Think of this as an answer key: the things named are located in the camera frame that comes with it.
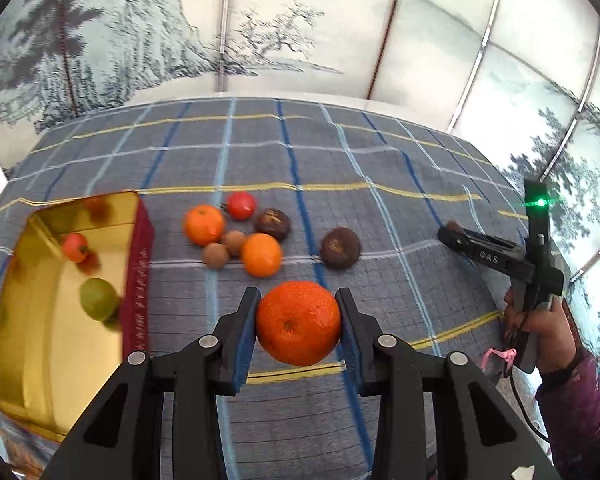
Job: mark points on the dark passion fruit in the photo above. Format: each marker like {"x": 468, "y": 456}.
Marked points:
{"x": 274, "y": 223}
{"x": 340, "y": 248}

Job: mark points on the small tangerine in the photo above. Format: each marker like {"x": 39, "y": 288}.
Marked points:
{"x": 261, "y": 255}
{"x": 203, "y": 225}

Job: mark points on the right hand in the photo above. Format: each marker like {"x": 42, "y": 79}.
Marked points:
{"x": 556, "y": 343}

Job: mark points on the blue plaid tablecloth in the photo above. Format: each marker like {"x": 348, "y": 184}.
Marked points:
{"x": 391, "y": 182}

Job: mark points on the purple sleeve right forearm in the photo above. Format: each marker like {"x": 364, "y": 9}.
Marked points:
{"x": 569, "y": 402}

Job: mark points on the green round fruit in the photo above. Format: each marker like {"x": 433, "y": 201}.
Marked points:
{"x": 98, "y": 299}

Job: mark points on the pink ribbon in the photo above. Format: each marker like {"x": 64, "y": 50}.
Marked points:
{"x": 497, "y": 357}

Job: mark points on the large orange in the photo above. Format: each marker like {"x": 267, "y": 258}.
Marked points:
{"x": 298, "y": 323}

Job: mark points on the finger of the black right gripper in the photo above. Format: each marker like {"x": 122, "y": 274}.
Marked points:
{"x": 492, "y": 251}

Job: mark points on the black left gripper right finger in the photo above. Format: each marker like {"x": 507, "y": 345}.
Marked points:
{"x": 478, "y": 434}

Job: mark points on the red tomato in tin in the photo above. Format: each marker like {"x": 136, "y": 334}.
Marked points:
{"x": 75, "y": 247}

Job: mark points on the red tomato on cloth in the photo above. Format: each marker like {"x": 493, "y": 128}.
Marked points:
{"x": 240, "y": 206}

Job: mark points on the painted folding screen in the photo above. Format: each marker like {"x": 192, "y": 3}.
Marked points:
{"x": 520, "y": 79}

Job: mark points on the brown longan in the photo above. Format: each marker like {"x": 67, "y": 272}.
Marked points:
{"x": 215, "y": 256}
{"x": 233, "y": 241}

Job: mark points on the dark passion fruit back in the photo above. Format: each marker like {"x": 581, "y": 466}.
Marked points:
{"x": 274, "y": 223}

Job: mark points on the gold red toffee tin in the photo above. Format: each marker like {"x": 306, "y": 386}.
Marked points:
{"x": 53, "y": 357}

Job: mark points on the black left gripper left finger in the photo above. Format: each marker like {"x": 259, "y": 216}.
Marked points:
{"x": 119, "y": 433}

